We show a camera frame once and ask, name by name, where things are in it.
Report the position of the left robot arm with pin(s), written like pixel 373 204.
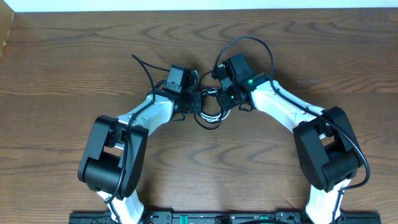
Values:
pixel 112 162

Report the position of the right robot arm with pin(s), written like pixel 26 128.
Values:
pixel 327 148

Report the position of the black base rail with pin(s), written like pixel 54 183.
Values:
pixel 163 217

